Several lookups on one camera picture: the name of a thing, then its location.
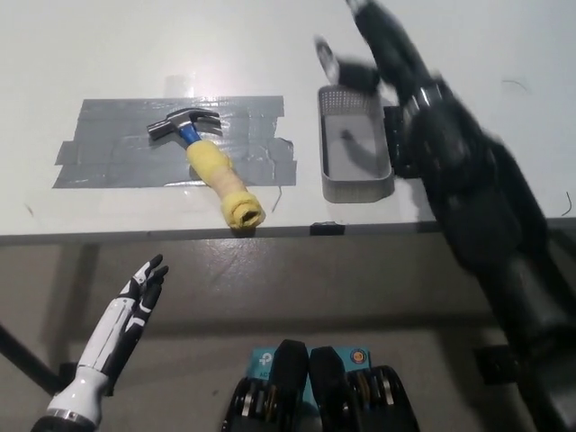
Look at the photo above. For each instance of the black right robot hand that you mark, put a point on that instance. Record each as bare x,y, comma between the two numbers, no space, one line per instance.
391,49

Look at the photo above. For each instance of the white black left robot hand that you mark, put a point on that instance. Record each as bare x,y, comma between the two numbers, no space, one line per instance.
112,328

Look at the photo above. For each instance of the blue hammer with yellow wrap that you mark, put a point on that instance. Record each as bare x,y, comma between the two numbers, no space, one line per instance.
211,166

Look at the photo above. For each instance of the gray perforated plastic container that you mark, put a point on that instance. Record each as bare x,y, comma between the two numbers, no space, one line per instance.
355,189

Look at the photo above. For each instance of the thin black table leg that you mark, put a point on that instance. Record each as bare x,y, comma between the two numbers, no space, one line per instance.
27,355

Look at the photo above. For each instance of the small black tape piece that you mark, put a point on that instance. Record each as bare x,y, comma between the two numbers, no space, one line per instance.
327,228

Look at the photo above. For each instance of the large black floor tape patch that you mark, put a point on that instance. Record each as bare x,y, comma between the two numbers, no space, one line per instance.
490,366

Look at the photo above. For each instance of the gray duct tape patch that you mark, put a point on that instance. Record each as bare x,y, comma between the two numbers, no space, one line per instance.
112,148

